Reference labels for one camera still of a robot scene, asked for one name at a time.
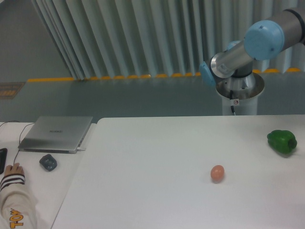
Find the person's right hand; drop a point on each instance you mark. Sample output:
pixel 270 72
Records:
pixel 14 169

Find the cream sleeved forearm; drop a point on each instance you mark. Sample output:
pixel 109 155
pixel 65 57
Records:
pixel 17 210

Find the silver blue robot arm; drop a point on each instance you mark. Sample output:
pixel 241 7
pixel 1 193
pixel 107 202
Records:
pixel 264 40

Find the green bell pepper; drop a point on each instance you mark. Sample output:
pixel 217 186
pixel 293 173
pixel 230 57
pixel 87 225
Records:
pixel 282 141

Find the black phone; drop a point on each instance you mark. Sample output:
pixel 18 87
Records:
pixel 3 156

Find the dark grey earbud case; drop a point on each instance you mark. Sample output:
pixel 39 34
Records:
pixel 48 162

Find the silver closed laptop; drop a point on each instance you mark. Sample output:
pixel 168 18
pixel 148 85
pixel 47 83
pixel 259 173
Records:
pixel 56 134

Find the folded grey partition screen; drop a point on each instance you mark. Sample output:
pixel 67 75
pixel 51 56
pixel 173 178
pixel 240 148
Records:
pixel 125 38

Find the brown egg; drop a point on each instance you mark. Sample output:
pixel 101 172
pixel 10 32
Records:
pixel 217 173

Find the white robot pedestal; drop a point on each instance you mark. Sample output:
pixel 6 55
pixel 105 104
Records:
pixel 240 95

